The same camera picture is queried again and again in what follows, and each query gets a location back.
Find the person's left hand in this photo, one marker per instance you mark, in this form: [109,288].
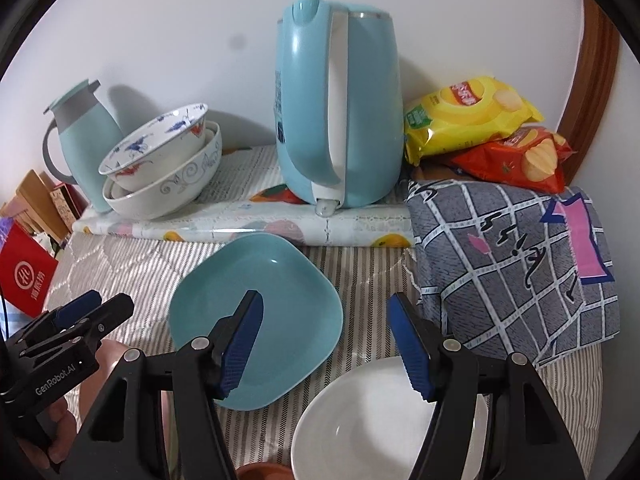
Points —
[107,355]

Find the yellow chip bag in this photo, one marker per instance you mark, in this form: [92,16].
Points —
[465,120]

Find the light blue thermos jug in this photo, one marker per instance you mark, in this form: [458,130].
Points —
[85,130]

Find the red chip bag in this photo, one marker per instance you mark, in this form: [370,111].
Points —
[510,160]

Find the plain white bowl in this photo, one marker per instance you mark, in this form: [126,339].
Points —
[350,435]

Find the light blue electric kettle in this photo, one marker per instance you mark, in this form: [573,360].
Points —
[360,110]

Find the brown wooden door frame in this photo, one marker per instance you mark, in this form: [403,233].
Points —
[595,85]

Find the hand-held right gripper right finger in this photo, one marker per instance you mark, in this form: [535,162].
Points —
[410,350]

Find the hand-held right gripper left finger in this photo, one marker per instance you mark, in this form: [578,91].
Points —
[242,345]

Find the dark red box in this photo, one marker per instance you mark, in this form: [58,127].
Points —
[67,202]

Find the fruit print tablecloth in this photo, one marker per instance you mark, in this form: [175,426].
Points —
[240,172]

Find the grey checked folded cloth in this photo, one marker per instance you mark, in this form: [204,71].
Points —
[500,270]

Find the brown cardboard boxes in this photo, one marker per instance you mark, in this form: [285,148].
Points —
[37,200]

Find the red paper bag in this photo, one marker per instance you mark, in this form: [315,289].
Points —
[25,270]

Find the brown bowl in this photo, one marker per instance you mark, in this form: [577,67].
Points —
[265,472]

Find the blue red floral bowl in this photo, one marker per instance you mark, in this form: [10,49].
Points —
[150,142]

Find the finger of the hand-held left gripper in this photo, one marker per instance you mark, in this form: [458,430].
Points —
[75,309]
[110,312]

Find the teal square plate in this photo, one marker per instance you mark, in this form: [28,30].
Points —
[285,280]

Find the white bowl grey swirl print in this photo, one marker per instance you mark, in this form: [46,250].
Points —
[175,197]

